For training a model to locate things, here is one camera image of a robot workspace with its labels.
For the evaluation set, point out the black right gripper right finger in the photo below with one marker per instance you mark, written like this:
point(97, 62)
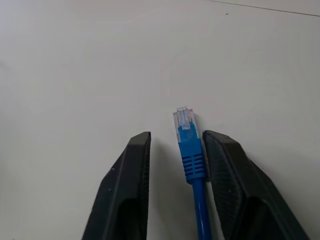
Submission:
point(250, 190)

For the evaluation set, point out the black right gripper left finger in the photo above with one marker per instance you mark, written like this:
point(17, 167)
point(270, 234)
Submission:
point(120, 190)

